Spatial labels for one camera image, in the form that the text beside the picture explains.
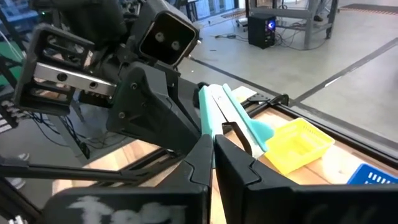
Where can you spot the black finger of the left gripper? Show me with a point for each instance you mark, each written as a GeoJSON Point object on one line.
{"type": "Point", "coordinates": [146, 105]}

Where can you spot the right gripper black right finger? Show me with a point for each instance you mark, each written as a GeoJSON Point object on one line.
{"type": "Point", "coordinates": [242, 186]}

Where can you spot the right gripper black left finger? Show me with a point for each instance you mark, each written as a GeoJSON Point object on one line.
{"type": "Point", "coordinates": [192, 186]}

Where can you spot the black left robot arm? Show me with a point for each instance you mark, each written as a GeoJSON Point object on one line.
{"type": "Point", "coordinates": [93, 18]}

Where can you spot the yellow plastic slotted basket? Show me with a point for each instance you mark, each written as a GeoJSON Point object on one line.
{"type": "Point", "coordinates": [298, 146]}

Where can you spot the blue plastic slotted basket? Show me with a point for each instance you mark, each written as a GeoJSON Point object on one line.
{"type": "Point", "coordinates": [370, 175]}

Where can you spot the black computer tower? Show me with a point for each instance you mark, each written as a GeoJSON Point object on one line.
{"type": "Point", "coordinates": [259, 31]}

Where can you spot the black floor mat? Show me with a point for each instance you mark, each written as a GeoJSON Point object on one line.
{"type": "Point", "coordinates": [370, 8]}

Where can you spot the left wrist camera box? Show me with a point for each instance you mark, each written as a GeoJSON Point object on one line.
{"type": "Point", "coordinates": [168, 37]}

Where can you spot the grey metal workbench frame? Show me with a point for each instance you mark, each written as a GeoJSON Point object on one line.
{"type": "Point", "coordinates": [308, 28]}

